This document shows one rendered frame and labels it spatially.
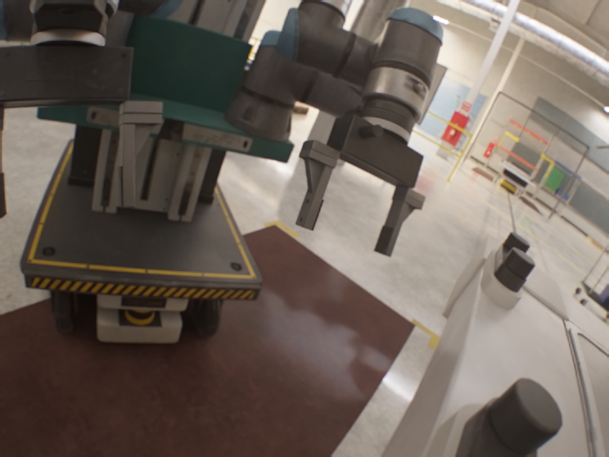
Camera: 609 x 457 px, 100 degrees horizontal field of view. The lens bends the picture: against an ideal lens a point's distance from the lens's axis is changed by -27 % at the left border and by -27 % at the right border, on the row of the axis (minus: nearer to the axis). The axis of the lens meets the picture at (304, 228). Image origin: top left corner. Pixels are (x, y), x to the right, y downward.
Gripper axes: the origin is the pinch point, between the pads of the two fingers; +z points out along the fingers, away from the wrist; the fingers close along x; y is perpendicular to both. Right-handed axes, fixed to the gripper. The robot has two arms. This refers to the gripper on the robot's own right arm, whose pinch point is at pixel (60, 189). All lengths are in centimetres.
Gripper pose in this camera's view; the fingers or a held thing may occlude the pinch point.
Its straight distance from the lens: 35.6
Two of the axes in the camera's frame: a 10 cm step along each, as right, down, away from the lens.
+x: -7.9, 0.9, -6.0
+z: -0.5, 9.8, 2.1
